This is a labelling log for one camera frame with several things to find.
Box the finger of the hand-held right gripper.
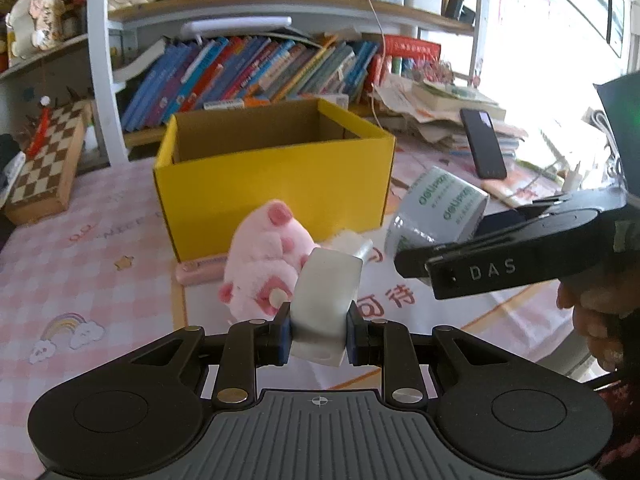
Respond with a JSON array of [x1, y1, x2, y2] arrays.
[[394, 212, 557, 279], [472, 187, 626, 239]]

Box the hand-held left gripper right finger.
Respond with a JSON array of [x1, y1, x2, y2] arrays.
[[346, 302, 507, 408]]

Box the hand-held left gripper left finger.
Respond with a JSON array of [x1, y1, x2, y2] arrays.
[[127, 303, 293, 409]]

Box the white block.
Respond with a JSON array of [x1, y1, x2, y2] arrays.
[[290, 247, 363, 367]]

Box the grey tape roll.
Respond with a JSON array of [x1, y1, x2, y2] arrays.
[[385, 166, 490, 286]]

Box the pink plush pig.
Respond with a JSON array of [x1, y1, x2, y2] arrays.
[[218, 199, 321, 318]]

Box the pink case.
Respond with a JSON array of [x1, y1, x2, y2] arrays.
[[175, 254, 230, 287]]

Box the yellow cardboard box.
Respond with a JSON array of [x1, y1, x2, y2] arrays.
[[152, 97, 396, 263]]

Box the person's right hand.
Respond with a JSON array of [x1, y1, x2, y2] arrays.
[[556, 272, 632, 373]]

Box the printed booklet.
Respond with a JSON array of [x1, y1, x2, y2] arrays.
[[480, 160, 566, 208]]

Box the black smartphone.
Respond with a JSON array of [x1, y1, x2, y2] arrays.
[[460, 108, 508, 181]]

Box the stack of papers and books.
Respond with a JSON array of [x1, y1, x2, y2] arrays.
[[372, 72, 528, 161]]

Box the small artificial flowers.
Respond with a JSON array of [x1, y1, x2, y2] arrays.
[[420, 60, 453, 83]]

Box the red box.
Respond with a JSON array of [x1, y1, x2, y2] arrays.
[[384, 35, 442, 58]]

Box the pink checked tablecloth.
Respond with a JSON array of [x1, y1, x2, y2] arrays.
[[0, 135, 640, 396]]

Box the row of children's books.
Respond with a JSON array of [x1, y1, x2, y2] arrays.
[[120, 35, 381, 133]]

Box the wooden chessboard box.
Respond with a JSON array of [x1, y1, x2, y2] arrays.
[[2, 100, 93, 226]]

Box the white lamp bar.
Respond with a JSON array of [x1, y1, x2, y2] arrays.
[[180, 16, 292, 41]]

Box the white bookshelf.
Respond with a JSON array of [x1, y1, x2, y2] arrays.
[[0, 0, 493, 171]]

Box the red plastic toy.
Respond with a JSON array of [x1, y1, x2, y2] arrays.
[[25, 95, 53, 158]]

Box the pile of clothes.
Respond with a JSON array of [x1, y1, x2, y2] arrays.
[[0, 132, 26, 201]]

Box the white charging cable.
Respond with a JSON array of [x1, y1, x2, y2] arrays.
[[347, 0, 388, 131]]

